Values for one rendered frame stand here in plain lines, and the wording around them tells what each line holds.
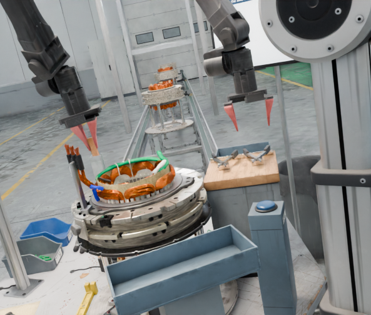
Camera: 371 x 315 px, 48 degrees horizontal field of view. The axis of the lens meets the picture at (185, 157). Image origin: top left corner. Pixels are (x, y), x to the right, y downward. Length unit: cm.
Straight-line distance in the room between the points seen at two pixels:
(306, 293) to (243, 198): 27
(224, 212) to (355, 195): 47
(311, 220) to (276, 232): 167
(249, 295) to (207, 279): 41
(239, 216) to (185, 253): 33
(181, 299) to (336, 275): 27
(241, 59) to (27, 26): 50
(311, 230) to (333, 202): 191
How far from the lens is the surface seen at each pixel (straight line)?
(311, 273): 117
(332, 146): 69
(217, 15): 107
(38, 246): 161
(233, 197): 107
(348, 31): 58
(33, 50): 99
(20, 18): 95
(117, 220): 87
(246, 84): 108
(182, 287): 70
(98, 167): 107
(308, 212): 256
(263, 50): 191
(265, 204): 92
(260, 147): 134
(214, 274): 71
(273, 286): 99
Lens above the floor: 141
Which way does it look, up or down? 15 degrees down
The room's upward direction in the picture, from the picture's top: 11 degrees counter-clockwise
